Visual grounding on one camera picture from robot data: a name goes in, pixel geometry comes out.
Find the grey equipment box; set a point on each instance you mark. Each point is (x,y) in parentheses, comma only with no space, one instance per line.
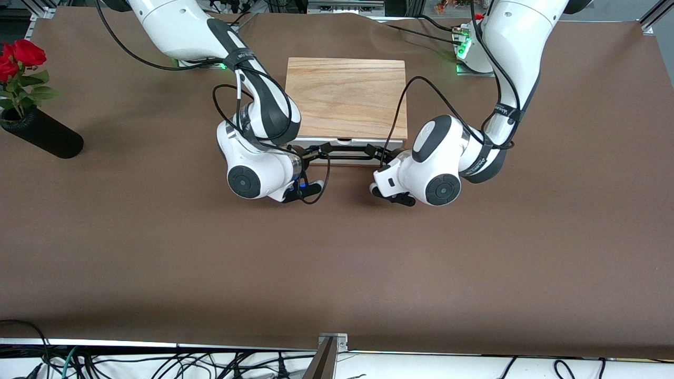
(345,6)

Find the light wooden drawer cabinet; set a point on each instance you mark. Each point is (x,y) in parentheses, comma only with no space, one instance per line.
(347,95)

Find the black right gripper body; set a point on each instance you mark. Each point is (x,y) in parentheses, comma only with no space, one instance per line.
(308,154)

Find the dark brown mounting post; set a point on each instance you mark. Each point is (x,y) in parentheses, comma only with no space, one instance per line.
(321,366)

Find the aluminium frame profile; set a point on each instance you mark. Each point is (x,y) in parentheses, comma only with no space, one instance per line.
(39,8)
(653,18)

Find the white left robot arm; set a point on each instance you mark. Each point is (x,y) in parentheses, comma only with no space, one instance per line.
(516,42)

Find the red rose with green leaves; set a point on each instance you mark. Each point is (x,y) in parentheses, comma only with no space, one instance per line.
(23,55)

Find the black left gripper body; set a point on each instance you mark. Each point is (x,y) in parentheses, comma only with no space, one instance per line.
(390,156)

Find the black cylindrical vase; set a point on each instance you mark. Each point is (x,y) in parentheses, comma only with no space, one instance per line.
(50,138)

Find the small metal edge bracket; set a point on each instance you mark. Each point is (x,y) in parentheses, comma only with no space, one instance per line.
(333,341)

